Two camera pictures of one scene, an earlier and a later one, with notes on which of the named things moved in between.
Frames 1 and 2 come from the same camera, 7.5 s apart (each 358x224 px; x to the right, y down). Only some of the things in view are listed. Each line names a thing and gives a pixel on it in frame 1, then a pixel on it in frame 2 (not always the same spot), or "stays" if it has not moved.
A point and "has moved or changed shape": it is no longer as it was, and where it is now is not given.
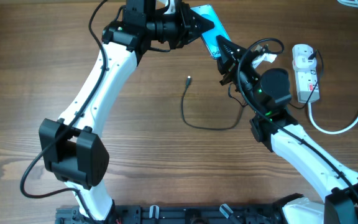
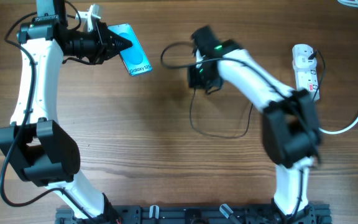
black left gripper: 186,31 to 105,37
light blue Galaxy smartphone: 210,37 has moved or changed shape
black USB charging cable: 238,122 to 311,56
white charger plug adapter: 302,61 stays
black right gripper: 228,61 to 192,83
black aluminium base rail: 177,214 stays
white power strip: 306,81 stays
